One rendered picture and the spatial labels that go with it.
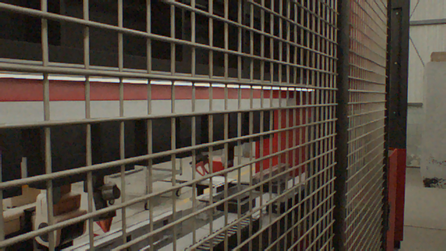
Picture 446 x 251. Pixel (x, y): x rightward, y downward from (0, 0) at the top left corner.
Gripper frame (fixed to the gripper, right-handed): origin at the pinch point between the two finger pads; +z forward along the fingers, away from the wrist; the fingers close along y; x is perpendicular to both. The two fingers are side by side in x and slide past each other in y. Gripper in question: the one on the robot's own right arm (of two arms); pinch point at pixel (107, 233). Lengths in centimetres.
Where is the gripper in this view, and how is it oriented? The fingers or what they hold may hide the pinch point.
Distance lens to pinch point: 190.2
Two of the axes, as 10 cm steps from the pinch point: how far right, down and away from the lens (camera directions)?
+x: 4.0, -0.5, 9.2
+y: 8.9, -2.2, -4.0
